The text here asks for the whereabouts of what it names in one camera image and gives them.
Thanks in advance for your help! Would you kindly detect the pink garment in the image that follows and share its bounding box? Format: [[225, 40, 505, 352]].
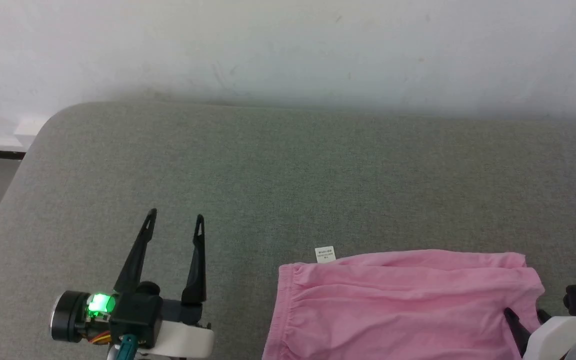
[[262, 245, 547, 360]]

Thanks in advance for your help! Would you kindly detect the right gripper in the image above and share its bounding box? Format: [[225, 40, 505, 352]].
[[503, 283, 576, 360]]

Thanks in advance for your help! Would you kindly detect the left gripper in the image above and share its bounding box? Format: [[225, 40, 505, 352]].
[[50, 208, 215, 360]]

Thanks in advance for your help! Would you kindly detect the grey-green fabric sofa cushion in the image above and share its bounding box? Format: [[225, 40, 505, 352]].
[[0, 100, 576, 360]]

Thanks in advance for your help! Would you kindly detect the teal cable connector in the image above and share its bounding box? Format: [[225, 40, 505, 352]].
[[117, 334, 139, 360]]

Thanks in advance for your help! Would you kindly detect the white baseboard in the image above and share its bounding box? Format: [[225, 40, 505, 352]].
[[0, 115, 51, 152]]

